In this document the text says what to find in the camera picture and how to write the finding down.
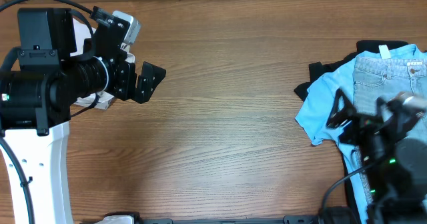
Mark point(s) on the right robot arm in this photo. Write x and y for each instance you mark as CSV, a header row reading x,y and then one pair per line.
x,y
394,164

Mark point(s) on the light blue denim jeans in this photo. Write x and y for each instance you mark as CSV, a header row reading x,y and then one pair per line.
x,y
374,78

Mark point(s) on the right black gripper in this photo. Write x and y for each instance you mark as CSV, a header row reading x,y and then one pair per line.
x,y
361,127

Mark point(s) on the light blue shirt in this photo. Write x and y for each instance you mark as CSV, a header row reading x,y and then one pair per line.
x,y
314,114

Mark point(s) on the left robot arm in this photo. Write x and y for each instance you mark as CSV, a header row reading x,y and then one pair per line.
x,y
63,56

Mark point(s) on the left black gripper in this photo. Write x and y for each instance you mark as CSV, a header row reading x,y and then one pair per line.
x,y
124,80

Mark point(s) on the black garment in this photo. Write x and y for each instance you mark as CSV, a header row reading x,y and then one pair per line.
x,y
317,69

